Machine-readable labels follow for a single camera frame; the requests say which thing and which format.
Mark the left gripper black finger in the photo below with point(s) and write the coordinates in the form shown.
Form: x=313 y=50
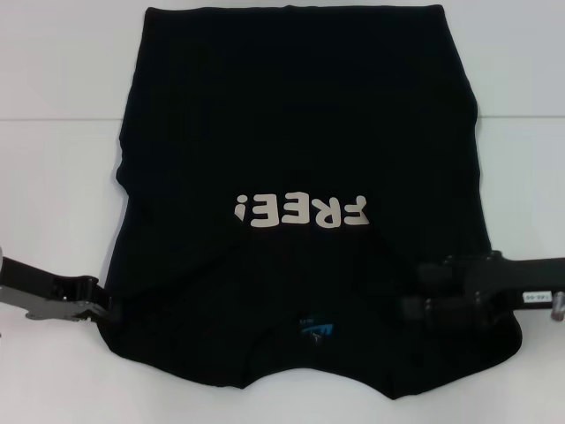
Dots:
x=95 y=313
x=101 y=291

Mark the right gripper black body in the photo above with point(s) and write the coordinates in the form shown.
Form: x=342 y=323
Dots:
x=507 y=274

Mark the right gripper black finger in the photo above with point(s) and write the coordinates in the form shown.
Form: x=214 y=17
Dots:
x=432 y=274
x=446 y=311

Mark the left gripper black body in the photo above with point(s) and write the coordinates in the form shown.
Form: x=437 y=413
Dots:
x=39 y=282

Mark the black shirt with FREE print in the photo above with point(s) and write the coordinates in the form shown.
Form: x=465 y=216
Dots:
x=282 y=132

